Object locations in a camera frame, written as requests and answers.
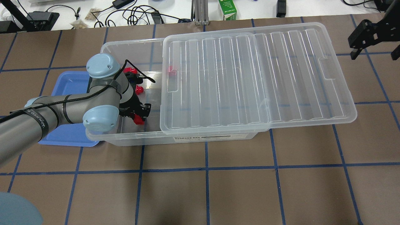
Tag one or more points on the black power adapter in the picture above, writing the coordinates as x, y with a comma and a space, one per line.
118, 4

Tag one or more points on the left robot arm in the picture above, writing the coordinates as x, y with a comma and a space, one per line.
111, 94

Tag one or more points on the clear plastic box lid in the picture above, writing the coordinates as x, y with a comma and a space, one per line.
253, 79

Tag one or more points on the aluminium frame post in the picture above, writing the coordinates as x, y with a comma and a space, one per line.
199, 12

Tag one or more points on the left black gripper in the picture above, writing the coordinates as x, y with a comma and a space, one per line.
135, 103

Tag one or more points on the green white carton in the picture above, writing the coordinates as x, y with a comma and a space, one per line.
228, 10

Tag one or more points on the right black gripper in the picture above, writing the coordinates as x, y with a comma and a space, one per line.
365, 33

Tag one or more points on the red block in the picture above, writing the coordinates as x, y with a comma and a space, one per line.
138, 119
171, 72
139, 90
129, 70

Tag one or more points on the wrist camera black housing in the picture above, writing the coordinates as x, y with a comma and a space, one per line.
137, 78

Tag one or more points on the clear plastic storage box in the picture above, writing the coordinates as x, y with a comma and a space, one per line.
146, 54

